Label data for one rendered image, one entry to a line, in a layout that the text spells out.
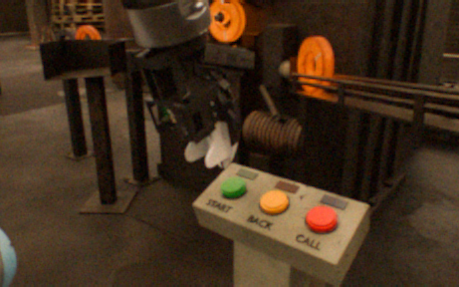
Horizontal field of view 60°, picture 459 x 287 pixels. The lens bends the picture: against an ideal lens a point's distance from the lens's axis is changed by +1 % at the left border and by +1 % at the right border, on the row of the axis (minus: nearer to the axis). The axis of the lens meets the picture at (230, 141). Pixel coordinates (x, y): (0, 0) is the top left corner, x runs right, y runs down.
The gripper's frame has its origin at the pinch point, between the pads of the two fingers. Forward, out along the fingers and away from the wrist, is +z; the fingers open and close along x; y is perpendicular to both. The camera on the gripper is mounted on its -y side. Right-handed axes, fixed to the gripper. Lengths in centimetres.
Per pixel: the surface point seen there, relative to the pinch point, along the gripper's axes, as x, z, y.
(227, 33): -59, 16, -74
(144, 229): -78, 77, -20
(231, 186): 0.1, 5.5, 0.6
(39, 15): -710, 123, -318
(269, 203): 7.4, 5.5, 1.2
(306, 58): -19, 15, -60
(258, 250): 7.2, 11.1, 5.6
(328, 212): 15.5, 5.6, -0.7
